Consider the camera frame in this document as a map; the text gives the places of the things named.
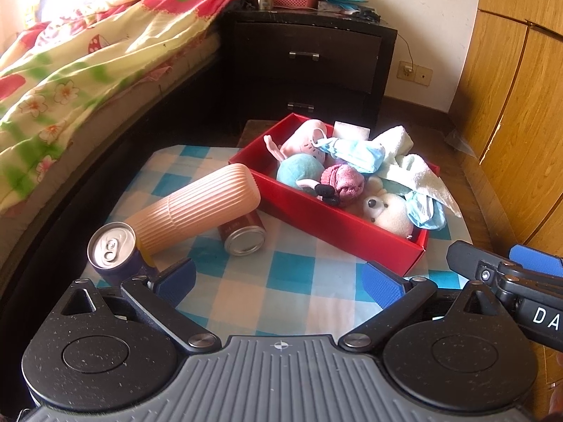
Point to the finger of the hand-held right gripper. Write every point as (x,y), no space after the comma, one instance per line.
(466,257)
(536,261)

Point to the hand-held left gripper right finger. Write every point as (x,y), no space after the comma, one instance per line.
(382,285)

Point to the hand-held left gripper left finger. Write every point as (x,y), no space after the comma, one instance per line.
(176,279)

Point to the red cardboard box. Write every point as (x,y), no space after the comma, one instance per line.
(352,246)

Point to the blue face mask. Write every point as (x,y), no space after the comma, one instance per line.
(424,213)
(360,156)

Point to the cream teddy bear plush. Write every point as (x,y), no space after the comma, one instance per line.
(391,220)

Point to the white towel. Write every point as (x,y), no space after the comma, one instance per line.
(422,176)

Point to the purple fluffy cloth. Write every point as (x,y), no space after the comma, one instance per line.
(345,180)

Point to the pink pig plush toy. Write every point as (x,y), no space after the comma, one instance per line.
(299,167)

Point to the white sponge block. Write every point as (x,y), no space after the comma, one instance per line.
(352,131)

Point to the peach ribbed cup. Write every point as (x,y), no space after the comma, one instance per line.
(189,211)

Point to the blue drink can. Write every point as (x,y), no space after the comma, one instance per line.
(110,244)

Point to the dark red drink can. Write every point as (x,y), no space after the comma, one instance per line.
(244,239)

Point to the blue checkered cloth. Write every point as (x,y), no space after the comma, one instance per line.
(286,281)

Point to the clear plastic bag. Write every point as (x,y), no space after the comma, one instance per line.
(459,143)

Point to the dark wooden bed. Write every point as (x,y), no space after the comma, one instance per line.
(57,246)

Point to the wooden wardrobe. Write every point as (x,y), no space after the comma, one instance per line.
(519,96)

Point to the dark wooden nightstand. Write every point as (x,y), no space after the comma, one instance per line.
(389,61)

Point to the floral blanket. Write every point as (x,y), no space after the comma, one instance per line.
(88,74)

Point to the small tissue packet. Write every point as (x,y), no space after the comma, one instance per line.
(327,6)

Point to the beige wall outlet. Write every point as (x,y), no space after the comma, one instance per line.
(422,74)

